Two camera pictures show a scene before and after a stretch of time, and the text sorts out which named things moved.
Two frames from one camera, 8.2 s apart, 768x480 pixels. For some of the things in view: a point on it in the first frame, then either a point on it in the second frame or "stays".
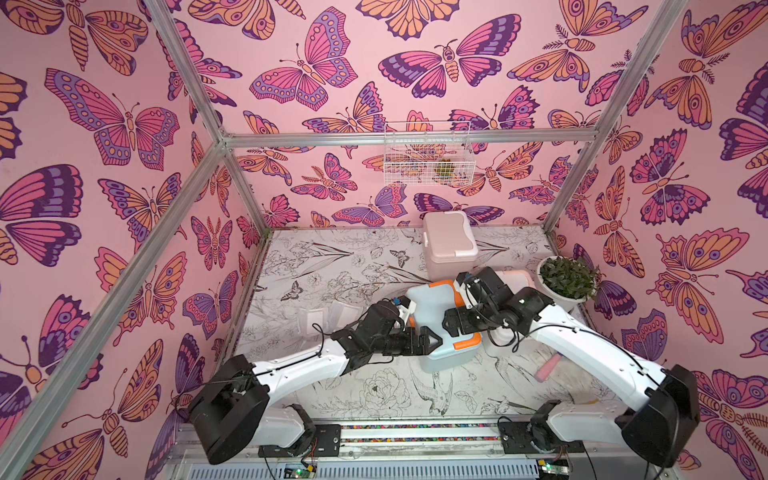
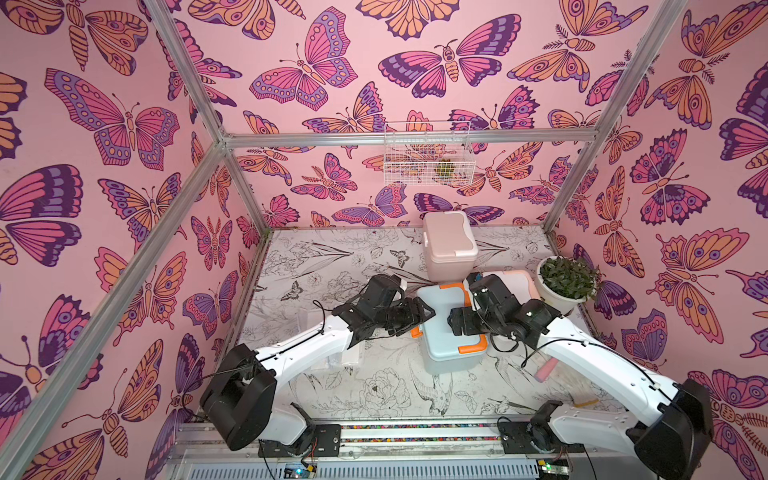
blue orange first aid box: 431,304 stays
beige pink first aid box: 450,244 stays
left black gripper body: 395,344 -> 398,319
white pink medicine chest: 515,279 stays
